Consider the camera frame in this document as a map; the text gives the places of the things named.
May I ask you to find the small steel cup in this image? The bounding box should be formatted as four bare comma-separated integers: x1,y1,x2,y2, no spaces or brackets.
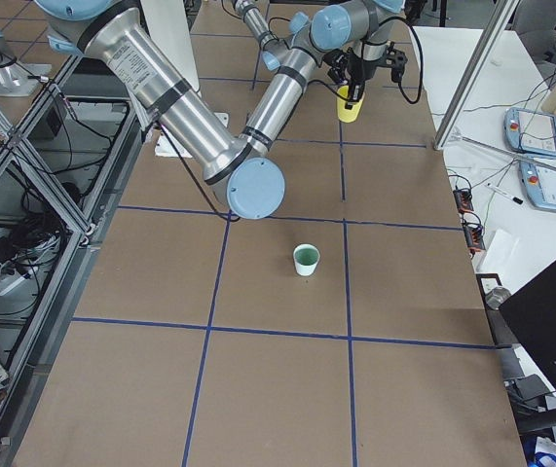
485,286,511,310

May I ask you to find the black marker pen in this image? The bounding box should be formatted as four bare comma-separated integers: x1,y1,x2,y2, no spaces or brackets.
487,183,524,205

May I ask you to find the white pedestal column with base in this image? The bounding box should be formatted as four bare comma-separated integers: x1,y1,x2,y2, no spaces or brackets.
134,1,237,179

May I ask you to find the orange black connector block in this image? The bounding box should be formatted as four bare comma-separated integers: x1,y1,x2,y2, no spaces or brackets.
453,188,474,214
462,222,486,254

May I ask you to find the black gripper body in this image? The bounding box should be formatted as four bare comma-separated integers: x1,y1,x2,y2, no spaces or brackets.
347,41,389,85
326,51,349,86

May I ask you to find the yellow plastic cup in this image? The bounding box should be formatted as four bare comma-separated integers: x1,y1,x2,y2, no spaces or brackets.
337,85,364,124

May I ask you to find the white folded paper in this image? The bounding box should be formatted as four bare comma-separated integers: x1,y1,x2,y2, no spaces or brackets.
474,229,520,285

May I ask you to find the white power strip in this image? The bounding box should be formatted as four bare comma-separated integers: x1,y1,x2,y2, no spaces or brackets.
0,272,31,297

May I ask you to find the upper blue teach pendant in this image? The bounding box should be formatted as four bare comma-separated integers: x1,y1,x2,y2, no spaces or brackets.
503,107,556,157

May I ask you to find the light green plastic cup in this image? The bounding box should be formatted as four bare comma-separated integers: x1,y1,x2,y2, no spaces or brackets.
293,244,320,277

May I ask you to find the aluminium frame post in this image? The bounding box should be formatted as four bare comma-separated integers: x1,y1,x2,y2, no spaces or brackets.
433,0,519,150

